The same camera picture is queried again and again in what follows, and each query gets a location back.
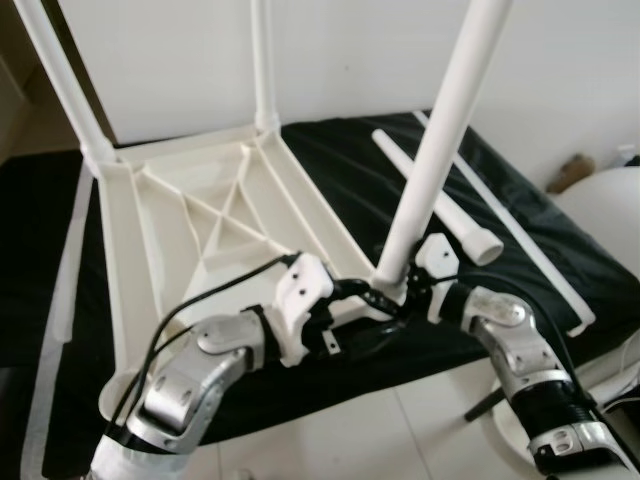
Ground white tape strip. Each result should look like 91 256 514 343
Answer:
412 110 596 336
22 175 98 480

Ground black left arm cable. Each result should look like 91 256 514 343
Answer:
105 252 304 441

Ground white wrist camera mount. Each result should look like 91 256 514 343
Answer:
412 233 471 326
265 253 336 366

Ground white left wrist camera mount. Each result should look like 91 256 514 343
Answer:
265 253 336 366

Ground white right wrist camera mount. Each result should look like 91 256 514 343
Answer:
412 233 471 326

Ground black metal table leg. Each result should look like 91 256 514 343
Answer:
464 393 503 423

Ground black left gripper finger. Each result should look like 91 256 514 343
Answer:
332 277 387 307

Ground small brown lumpy object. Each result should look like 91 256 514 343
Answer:
545 153 593 193

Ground white standing fan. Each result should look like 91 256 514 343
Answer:
480 163 640 461

